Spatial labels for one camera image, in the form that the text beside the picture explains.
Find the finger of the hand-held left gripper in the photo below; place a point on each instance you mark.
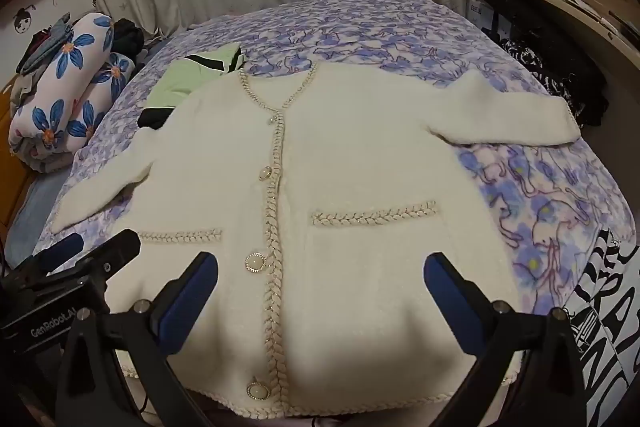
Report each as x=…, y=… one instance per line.
x=117, y=252
x=62, y=249

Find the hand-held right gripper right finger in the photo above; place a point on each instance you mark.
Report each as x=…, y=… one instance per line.
x=450, y=302

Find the black and white patterned cloth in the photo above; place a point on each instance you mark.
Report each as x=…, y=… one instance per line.
x=560, y=72

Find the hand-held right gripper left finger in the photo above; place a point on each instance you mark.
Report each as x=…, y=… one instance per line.
x=192, y=297

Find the grey clothes pile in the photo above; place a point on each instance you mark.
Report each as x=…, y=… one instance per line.
x=45, y=42

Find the black clothes pile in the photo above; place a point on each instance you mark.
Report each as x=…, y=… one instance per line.
x=127, y=39

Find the light blue bed sheet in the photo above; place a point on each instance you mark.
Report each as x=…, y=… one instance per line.
x=35, y=207

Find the white knit cardigan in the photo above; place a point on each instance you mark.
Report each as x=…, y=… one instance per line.
x=350, y=167

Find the zebra print cloth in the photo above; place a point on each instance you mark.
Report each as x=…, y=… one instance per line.
x=607, y=332

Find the cartoon face wall sticker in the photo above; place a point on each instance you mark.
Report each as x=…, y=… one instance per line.
x=22, y=21

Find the blue floral bolster pillow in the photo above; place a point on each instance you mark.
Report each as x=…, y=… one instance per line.
x=75, y=117
x=65, y=52

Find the green and black garment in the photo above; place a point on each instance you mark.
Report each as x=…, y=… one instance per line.
x=175, y=82

